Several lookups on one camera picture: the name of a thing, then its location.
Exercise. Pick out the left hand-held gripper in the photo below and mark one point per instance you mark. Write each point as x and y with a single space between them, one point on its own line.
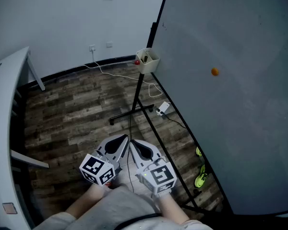
96 169

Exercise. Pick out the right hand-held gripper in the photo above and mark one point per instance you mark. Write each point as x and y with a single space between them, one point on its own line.
160 176

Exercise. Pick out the black capped marker pen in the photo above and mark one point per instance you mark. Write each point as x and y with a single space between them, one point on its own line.
145 59

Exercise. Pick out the person's left forearm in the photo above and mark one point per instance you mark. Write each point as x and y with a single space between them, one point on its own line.
86 200

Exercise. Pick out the person's right forearm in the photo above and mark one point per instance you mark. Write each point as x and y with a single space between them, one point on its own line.
170 207

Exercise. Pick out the black cylindrical rod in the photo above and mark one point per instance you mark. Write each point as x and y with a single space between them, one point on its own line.
137 92

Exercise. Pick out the large whiteboard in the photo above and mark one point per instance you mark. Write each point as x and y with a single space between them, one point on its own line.
230 116

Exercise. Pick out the white power strip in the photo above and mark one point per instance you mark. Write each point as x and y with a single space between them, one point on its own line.
163 108

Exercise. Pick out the neon yellow shoe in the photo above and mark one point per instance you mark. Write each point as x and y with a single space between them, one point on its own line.
201 177
198 152

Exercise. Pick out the person's grey sweatshirt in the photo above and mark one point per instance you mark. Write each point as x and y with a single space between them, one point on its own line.
120 207

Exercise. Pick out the cream plastic pen holder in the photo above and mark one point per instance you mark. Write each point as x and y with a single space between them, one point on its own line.
147 67

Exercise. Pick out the red round knob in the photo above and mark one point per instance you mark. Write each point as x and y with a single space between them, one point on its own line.
137 62

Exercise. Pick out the orange round magnet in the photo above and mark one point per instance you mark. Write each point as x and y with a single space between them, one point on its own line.
214 71

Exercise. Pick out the white desk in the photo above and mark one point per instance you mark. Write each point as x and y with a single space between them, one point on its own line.
1 128

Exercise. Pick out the pink rectangular sticker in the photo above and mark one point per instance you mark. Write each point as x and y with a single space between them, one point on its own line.
9 208

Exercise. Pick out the white wall socket with plug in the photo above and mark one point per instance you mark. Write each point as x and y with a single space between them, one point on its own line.
92 48

